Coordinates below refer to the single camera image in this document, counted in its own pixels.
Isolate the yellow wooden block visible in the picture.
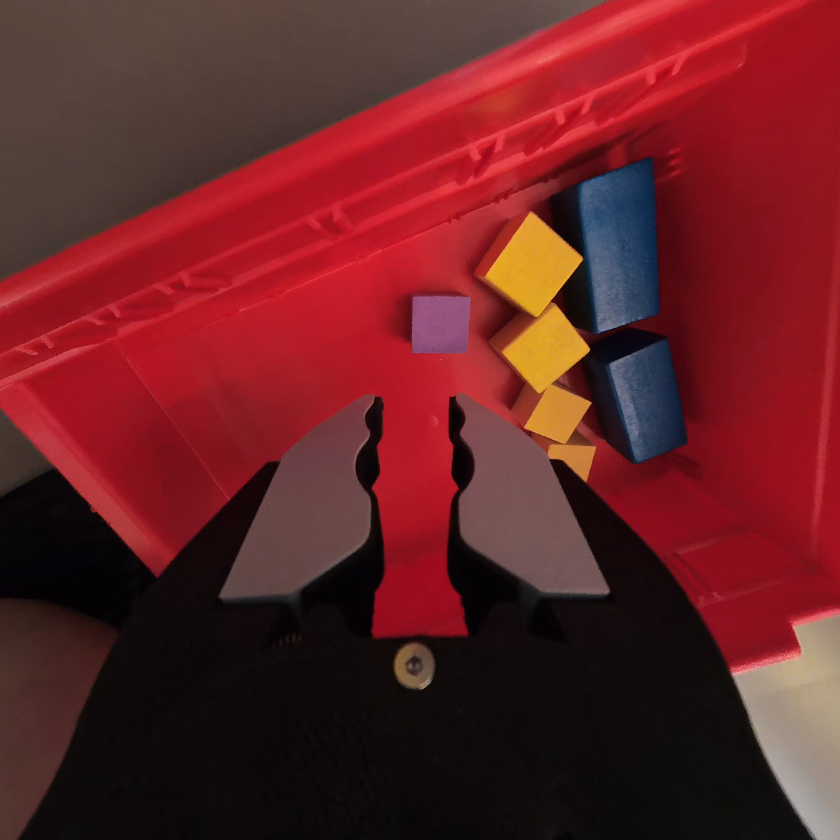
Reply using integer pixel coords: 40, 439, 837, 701
533, 430, 597, 484
488, 302, 591, 395
473, 210, 584, 316

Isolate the black textured armrest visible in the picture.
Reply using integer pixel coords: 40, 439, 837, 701
0, 471, 160, 621

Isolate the blue rectangular block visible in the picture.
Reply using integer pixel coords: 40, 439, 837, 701
550, 157, 660, 334

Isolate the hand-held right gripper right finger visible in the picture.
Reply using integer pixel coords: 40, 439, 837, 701
448, 392, 613, 601

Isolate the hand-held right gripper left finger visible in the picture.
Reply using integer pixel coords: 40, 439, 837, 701
218, 394, 385, 605

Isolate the blue wooden block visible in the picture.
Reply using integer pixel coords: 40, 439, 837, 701
583, 329, 689, 464

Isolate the yellow cube block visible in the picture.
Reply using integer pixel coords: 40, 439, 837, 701
511, 383, 593, 445

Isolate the red plastic bin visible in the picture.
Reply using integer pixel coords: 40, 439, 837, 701
0, 0, 840, 677

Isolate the purple wooden block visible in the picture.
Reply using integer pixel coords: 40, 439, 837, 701
411, 294, 472, 354

